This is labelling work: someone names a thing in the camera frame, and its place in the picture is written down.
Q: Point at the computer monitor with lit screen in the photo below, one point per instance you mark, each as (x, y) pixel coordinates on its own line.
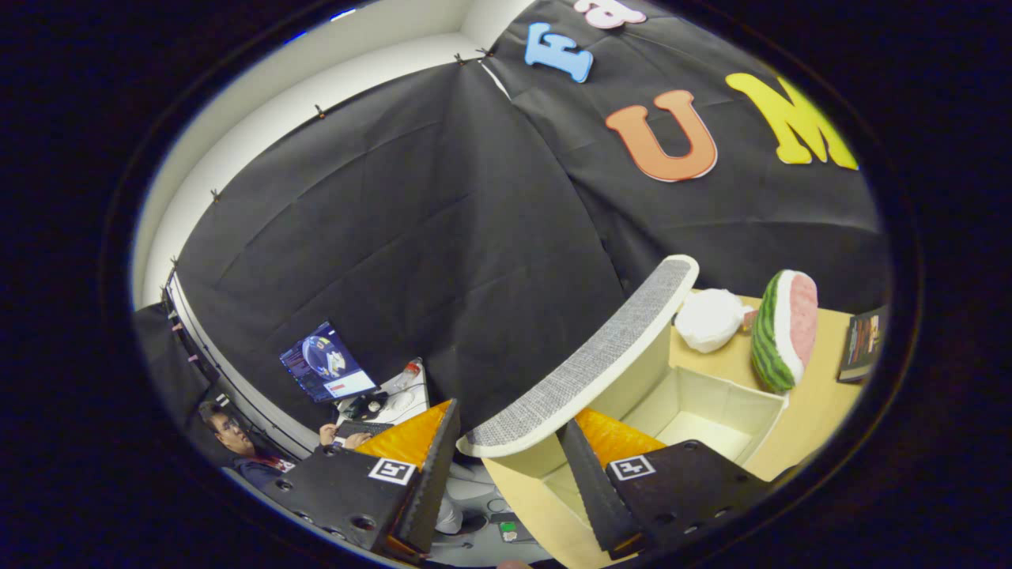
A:
(324, 363)

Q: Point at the beige fabric storage box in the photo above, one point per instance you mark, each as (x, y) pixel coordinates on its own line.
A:
(696, 403)

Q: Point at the white side desk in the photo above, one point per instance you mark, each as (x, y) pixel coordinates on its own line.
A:
(407, 399)

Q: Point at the black keyboard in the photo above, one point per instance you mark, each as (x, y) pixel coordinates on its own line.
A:
(368, 427)

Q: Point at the black cover book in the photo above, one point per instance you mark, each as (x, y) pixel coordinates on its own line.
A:
(862, 348)

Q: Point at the white plush toy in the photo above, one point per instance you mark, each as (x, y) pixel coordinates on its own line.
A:
(710, 320)

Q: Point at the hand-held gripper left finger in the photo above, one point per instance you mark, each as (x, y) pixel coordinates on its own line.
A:
(435, 474)

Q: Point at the watermelon slice plush toy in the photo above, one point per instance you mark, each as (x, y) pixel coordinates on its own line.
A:
(779, 332)

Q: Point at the clear plastic bottle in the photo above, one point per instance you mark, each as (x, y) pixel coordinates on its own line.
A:
(408, 373)

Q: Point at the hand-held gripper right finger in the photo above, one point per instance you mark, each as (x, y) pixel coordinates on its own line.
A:
(597, 498)

